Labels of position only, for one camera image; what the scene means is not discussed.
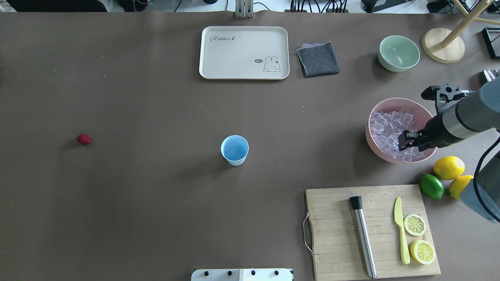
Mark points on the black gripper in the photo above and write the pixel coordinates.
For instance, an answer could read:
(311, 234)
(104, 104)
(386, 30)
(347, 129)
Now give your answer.
(434, 128)

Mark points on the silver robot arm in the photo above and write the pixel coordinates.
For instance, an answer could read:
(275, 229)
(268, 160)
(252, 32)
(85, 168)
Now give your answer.
(462, 114)

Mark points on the wooden cup rack stand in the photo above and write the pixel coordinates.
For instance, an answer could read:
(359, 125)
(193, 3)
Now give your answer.
(446, 46)

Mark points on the light blue plastic cup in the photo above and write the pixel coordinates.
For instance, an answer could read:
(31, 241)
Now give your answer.
(234, 149)

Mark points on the pink bowl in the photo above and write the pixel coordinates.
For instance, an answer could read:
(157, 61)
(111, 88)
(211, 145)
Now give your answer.
(386, 122)

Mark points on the yellow lemon rear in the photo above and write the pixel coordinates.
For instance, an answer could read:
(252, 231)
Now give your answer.
(449, 168)

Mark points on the yellow lemon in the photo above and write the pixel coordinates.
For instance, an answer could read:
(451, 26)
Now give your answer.
(458, 185)
(449, 168)

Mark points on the green lime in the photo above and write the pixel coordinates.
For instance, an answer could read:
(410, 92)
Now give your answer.
(431, 186)

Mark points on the yellow lemon front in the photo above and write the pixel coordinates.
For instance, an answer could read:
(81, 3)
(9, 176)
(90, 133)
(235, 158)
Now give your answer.
(458, 185)

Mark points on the steel muddler black tip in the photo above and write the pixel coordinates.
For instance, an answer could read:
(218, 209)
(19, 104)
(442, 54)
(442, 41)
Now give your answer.
(357, 207)

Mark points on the green ceramic bowl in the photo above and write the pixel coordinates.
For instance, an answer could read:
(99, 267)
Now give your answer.
(397, 53)

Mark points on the lemon half upper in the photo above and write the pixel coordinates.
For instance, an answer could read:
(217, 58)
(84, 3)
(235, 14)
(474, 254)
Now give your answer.
(415, 225)

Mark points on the lemon half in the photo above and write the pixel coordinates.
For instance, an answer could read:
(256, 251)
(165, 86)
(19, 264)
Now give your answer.
(422, 251)
(415, 225)

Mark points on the bamboo cutting board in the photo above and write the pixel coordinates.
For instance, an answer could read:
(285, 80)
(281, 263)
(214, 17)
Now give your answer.
(336, 245)

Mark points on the lemon half lower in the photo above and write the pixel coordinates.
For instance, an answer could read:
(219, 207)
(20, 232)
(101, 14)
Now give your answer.
(422, 251)

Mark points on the grey folded cloth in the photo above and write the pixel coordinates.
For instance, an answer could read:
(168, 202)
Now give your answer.
(318, 59)

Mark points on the yellow plastic knife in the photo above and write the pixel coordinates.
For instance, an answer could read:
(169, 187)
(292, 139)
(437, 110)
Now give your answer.
(399, 221)

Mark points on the cream rabbit tray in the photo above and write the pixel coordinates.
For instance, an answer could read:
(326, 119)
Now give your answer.
(244, 53)

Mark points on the red strawberry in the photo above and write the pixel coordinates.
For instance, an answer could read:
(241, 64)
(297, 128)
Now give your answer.
(83, 139)

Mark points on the aluminium frame post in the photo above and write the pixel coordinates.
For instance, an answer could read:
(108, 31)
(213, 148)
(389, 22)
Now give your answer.
(244, 8)

